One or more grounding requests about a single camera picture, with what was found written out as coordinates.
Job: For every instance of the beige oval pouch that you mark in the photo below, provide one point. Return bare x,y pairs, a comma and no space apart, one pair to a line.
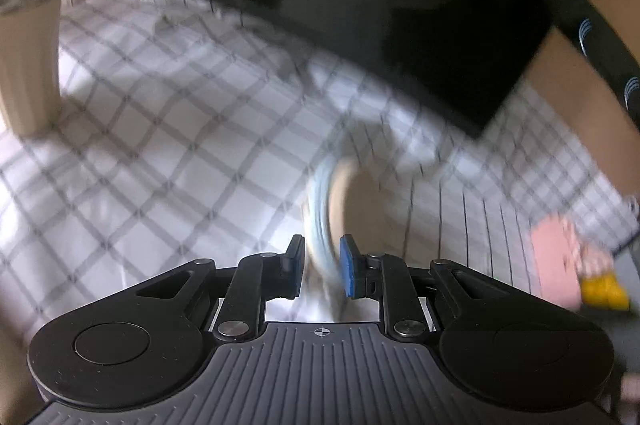
341,198

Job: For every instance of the yellow rubber toy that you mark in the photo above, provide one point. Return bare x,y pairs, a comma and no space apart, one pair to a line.
604,292

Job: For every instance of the pink cardboard box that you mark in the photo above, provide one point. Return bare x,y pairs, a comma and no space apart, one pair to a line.
557,251

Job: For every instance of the white black grid tablecloth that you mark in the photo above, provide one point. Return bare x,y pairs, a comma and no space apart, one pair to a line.
189,130

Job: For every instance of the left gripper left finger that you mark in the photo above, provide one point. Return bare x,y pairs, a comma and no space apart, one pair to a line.
257,279

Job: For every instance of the black wall power strip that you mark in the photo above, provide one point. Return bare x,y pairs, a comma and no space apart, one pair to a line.
588,31

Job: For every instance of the white ribbed tumbler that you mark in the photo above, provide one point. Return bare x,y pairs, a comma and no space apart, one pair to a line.
30,90

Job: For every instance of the pink striped towel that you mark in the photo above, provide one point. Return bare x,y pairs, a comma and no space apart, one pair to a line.
590,261

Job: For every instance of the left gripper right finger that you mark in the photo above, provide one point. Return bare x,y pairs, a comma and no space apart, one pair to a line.
387,280

